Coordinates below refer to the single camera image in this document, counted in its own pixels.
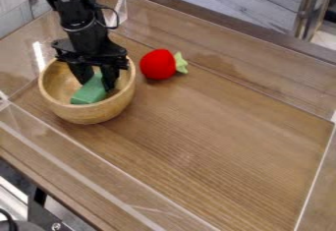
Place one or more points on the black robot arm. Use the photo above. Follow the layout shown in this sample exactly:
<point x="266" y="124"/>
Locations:
<point x="79" y="13"/>

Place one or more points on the wooden brown bowl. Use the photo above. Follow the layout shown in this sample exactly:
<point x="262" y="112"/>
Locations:
<point x="58" y="85"/>

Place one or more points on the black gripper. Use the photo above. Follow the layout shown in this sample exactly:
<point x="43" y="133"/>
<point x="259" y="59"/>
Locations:
<point x="86" y="48"/>

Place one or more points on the green rectangular block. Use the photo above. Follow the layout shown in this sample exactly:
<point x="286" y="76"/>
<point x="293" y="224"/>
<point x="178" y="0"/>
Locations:
<point x="91" y="92"/>

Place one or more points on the black table clamp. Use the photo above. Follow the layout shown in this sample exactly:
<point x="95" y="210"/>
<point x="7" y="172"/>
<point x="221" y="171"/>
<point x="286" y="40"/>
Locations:
<point x="41" y="216"/>

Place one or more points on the metal table leg background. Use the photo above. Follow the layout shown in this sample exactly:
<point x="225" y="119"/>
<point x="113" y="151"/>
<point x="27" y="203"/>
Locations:
<point x="310" y="16"/>

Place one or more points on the clear acrylic corner bracket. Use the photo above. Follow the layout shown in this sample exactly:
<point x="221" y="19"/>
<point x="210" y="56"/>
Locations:
<point x="119" y="12"/>

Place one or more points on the red plush strawberry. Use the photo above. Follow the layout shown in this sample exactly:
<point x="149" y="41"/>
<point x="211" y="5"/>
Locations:
<point x="159" y="64"/>

